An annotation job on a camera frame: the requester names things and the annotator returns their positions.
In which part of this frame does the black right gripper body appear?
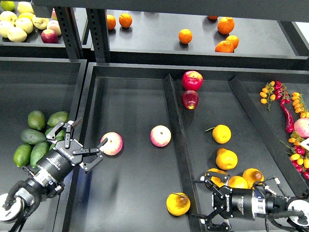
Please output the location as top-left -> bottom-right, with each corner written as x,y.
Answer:
212,186 -> 255,220

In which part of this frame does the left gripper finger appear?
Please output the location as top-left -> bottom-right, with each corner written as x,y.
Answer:
71,139 -> 108,173
45,117 -> 83,149

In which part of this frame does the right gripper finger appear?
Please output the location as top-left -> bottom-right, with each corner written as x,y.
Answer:
193,171 -> 230,201
190,205 -> 232,232

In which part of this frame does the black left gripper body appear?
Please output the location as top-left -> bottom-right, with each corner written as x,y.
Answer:
37,139 -> 84,182

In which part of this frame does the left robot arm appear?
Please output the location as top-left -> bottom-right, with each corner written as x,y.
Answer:
0,118 -> 108,232

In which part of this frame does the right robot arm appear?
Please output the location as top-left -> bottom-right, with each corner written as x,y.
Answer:
192,171 -> 309,232

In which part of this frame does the green avocado centre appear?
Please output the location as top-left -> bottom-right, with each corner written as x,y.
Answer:
45,127 -> 58,137

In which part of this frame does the yellow pear lower left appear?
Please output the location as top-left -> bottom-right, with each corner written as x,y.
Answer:
208,168 -> 227,188

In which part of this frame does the green avocado lower middle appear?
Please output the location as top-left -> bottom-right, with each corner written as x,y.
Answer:
30,142 -> 50,168

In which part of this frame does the green avocado top right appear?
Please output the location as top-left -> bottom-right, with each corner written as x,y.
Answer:
47,111 -> 69,127

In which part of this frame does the green avocado top left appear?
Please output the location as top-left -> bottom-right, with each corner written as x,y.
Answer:
28,110 -> 46,131

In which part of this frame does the dark avocado middle left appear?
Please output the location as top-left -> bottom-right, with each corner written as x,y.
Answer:
20,129 -> 46,145

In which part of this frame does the yellow pear bottom centre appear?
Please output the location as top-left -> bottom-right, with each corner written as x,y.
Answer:
228,175 -> 248,189

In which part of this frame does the yellow pear middle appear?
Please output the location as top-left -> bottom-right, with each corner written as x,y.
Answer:
215,148 -> 238,170

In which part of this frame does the bright green avocado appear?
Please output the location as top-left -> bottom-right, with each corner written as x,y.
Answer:
13,144 -> 32,167

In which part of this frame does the yellow pear with long stem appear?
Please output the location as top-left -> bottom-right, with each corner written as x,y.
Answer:
205,124 -> 232,144

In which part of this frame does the pink apple left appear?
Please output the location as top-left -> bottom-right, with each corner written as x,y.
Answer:
100,132 -> 123,156

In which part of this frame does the pink apple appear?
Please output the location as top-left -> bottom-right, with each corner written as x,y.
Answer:
150,125 -> 171,147
100,132 -> 123,156

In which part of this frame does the pink apple centre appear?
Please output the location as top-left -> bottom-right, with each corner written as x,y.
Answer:
150,125 -> 171,147

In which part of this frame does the black centre tray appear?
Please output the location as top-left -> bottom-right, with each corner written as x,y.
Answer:
62,63 -> 309,232

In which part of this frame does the dark red apple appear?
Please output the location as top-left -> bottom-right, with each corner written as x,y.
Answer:
181,90 -> 199,110

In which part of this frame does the mixed cherry tomatoes lower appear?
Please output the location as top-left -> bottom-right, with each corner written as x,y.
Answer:
280,131 -> 309,180

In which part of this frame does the white label card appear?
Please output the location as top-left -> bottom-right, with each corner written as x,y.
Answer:
300,138 -> 309,151

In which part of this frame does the bright red apple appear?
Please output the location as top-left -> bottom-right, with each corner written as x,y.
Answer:
182,71 -> 203,91

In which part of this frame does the red apple on shelf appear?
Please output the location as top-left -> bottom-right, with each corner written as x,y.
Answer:
41,29 -> 58,44

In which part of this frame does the red chili pepper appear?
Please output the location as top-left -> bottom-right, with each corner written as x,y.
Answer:
280,99 -> 294,133

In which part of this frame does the orange cherry tomato bunch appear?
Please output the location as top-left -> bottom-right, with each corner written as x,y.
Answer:
259,81 -> 276,111

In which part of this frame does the black upper left tray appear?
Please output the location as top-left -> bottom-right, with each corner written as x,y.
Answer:
0,8 -> 89,58

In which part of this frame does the pink apple right edge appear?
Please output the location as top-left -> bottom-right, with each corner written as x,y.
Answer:
294,118 -> 309,138

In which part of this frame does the pale yellow apple front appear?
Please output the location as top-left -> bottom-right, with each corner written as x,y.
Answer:
7,27 -> 27,43

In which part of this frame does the pale pink apple shelf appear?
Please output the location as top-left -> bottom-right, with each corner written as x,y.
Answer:
47,20 -> 61,36

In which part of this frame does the pale yellow apple right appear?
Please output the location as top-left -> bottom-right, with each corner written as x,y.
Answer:
32,15 -> 49,30

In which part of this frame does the pale yellow apple middle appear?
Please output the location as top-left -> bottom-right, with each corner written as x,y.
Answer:
15,17 -> 34,34

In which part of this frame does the red cherry tomato bunch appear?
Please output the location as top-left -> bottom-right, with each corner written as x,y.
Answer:
274,81 -> 291,105

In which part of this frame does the orange tomato vine right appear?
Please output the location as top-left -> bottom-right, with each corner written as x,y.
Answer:
292,92 -> 309,118

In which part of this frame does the black shelf post left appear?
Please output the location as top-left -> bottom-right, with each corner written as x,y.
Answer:
54,6 -> 84,59

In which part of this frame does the black shelf post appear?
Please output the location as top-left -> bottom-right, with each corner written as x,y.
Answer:
54,6 -> 84,59
86,8 -> 111,63

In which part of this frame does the black shelf post right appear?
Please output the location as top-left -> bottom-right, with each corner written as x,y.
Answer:
86,8 -> 111,63

